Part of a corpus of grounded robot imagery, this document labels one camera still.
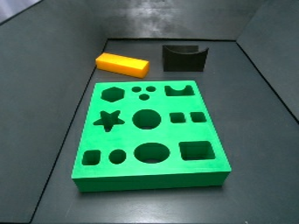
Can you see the green foam shape board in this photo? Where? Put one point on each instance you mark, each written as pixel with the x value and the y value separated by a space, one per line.
pixel 148 138

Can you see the black curved fixture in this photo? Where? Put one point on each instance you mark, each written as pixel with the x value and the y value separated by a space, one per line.
pixel 183 58

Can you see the yellow rectangular block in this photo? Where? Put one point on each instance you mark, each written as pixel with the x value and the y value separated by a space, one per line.
pixel 123 65

